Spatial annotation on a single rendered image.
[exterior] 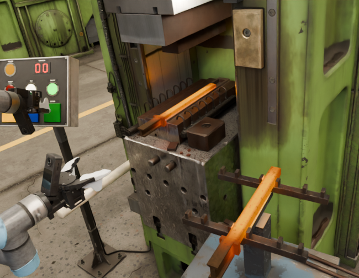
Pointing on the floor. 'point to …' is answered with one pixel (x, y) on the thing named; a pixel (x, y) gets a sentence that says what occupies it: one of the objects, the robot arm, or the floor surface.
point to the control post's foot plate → (92, 263)
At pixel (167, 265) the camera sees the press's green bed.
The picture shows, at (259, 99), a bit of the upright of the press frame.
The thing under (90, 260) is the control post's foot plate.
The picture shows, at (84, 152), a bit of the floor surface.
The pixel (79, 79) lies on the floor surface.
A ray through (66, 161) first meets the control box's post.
